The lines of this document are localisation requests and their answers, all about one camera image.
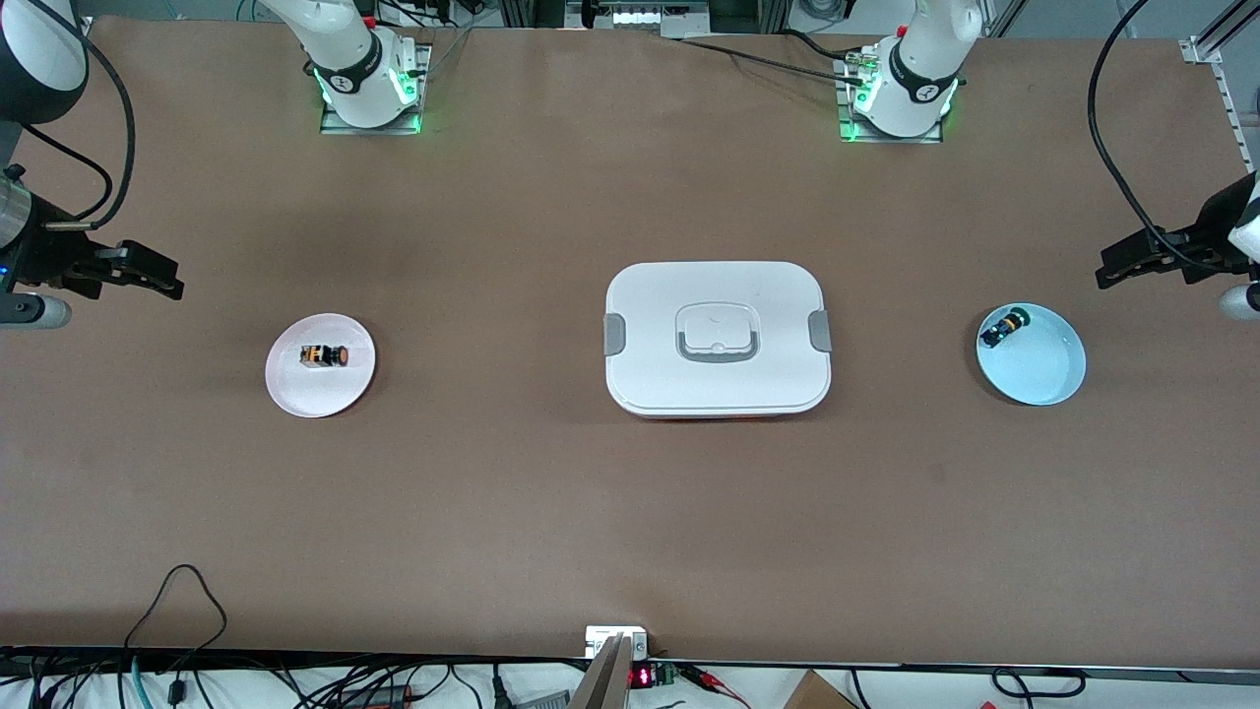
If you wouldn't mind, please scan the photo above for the white lidded storage box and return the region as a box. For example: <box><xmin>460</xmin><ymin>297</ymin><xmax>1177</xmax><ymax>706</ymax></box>
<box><xmin>602</xmin><ymin>260</ymin><xmax>834</xmax><ymax>421</ymax></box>

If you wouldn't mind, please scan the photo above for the light blue round plate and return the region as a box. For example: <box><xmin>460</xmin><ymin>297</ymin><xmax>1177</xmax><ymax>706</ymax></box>
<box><xmin>976</xmin><ymin>302</ymin><xmax>1088</xmax><ymax>407</ymax></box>

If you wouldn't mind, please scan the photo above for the pink round plate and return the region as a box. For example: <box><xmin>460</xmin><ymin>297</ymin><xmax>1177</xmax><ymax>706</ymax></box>
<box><xmin>265</xmin><ymin>313</ymin><xmax>377</xmax><ymax>419</ymax></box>

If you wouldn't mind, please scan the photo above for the black power adapter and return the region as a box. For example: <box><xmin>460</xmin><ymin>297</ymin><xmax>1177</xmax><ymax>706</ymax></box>
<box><xmin>335</xmin><ymin>684</ymin><xmax>414</xmax><ymax>709</ymax></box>

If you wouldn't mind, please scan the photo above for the brown cardboard piece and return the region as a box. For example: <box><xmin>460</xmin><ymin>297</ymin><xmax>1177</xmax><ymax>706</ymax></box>
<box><xmin>783</xmin><ymin>670</ymin><xmax>857</xmax><ymax>709</ymax></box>

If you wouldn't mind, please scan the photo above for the white power strip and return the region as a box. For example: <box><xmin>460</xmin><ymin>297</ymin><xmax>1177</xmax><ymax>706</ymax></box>
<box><xmin>610</xmin><ymin>3</ymin><xmax>712</xmax><ymax>28</ymax></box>

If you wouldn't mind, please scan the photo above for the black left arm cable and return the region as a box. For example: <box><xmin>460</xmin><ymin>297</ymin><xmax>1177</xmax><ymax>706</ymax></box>
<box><xmin>1088</xmin><ymin>0</ymin><xmax>1241</xmax><ymax>272</ymax></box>

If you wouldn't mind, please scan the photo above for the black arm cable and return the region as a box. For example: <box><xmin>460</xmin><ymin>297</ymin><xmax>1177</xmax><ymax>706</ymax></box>
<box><xmin>20</xmin><ymin>0</ymin><xmax>136</xmax><ymax>223</ymax></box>
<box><xmin>1088</xmin><ymin>0</ymin><xmax>1241</xmax><ymax>272</ymax></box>

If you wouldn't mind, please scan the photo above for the aluminium frame profile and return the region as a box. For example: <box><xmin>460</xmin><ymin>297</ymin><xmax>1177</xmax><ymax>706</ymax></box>
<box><xmin>1179</xmin><ymin>0</ymin><xmax>1260</xmax><ymax>188</ymax></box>

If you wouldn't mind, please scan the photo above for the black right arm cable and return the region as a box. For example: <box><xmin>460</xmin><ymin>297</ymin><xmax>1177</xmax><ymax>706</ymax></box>
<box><xmin>20</xmin><ymin>0</ymin><xmax>136</xmax><ymax>223</ymax></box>

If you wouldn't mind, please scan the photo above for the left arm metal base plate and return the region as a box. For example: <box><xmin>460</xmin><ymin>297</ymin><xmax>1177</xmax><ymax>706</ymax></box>
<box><xmin>837</xmin><ymin>54</ymin><xmax>944</xmax><ymax>146</ymax></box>

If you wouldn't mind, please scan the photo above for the black looped table cable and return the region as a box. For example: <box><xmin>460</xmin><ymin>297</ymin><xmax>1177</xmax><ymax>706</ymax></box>
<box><xmin>123</xmin><ymin>564</ymin><xmax>228</xmax><ymax>656</ymax></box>

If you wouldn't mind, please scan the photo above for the black coiled floor cable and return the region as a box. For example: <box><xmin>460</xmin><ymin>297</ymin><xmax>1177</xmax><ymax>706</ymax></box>
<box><xmin>992</xmin><ymin>668</ymin><xmax>1087</xmax><ymax>698</ymax></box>

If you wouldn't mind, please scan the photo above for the black base power cable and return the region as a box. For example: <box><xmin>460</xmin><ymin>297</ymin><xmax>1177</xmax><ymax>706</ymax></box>
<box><xmin>679</xmin><ymin>30</ymin><xmax>867</xmax><ymax>82</ymax></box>

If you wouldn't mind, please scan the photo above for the white bracket plate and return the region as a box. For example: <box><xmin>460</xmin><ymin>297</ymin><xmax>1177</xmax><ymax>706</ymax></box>
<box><xmin>585</xmin><ymin>625</ymin><xmax>649</xmax><ymax>661</ymax></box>

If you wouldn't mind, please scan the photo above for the red clip lead wire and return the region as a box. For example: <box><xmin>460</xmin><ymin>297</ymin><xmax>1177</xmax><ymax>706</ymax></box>
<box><xmin>689</xmin><ymin>668</ymin><xmax>751</xmax><ymax>706</ymax></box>

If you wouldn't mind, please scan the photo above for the aluminium camera mount bar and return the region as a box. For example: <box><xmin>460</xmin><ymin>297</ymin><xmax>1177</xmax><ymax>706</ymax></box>
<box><xmin>569</xmin><ymin>635</ymin><xmax>633</xmax><ymax>709</ymax></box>

